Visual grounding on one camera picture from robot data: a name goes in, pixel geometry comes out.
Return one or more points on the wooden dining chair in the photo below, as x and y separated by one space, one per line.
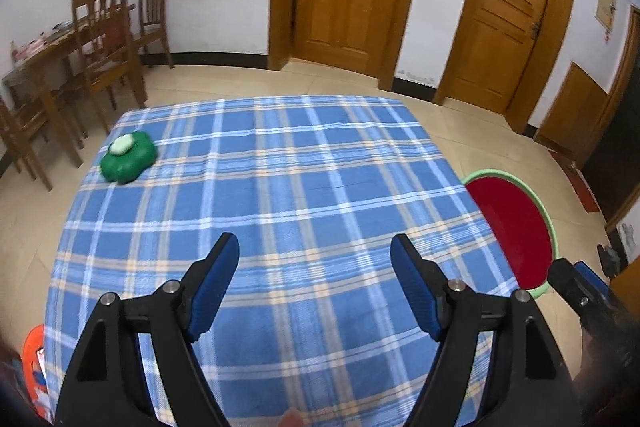
20 127
152 2
100 7

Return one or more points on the wooden dining table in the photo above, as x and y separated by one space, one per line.
45 57

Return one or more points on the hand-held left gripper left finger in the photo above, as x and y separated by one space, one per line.
212 292

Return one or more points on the wall fuse box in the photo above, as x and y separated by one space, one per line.
606 4

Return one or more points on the orange plastic stool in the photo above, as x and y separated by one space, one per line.
31 352

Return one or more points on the wooden sideboard cabinet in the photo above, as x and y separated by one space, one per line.
631 279

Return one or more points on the pink cloth bundle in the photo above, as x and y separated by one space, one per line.
30 49

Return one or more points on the blue plaid blanket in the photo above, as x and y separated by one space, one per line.
300 187

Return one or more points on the low wooden cabinet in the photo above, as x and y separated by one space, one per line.
575 112

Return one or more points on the dark slipper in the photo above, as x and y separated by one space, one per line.
610 259

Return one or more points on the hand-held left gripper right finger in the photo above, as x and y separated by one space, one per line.
417 292

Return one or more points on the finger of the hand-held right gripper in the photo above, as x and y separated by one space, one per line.
570 282

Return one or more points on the green flower-shaped box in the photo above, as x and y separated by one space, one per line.
130 164

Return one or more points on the red basin with green rim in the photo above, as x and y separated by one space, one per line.
510 227

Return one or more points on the red door mat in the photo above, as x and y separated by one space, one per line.
580 187

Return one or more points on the black metal door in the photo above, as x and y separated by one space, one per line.
615 177

